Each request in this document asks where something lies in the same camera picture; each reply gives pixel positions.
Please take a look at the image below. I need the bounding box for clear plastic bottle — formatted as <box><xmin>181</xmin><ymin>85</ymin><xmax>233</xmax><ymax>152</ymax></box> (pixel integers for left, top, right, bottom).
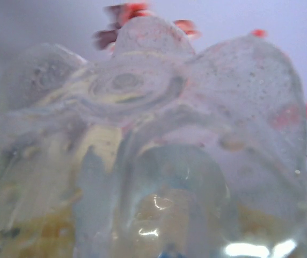
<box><xmin>0</xmin><ymin>16</ymin><xmax>307</xmax><ymax>258</ymax></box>

